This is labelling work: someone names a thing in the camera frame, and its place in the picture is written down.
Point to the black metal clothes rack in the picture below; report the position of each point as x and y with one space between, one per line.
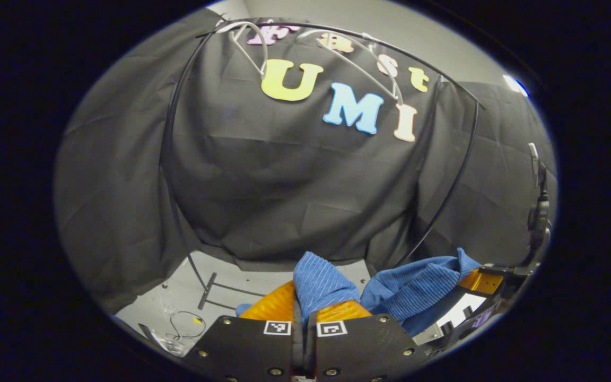
206 292

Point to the white flat panel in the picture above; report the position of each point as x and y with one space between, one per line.
454 313

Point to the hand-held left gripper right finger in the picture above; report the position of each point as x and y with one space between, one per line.
358 350

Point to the ceiling light panel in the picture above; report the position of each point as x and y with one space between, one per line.
515 85

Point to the white plastic clothes hanger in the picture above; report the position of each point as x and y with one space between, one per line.
265 58
396 94

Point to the black backdrop cloth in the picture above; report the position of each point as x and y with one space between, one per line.
284 185

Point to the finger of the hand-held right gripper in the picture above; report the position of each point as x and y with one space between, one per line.
483 282

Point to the clear plastic bag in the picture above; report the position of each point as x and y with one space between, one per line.
170 347

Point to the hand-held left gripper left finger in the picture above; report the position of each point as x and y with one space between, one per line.
247 350

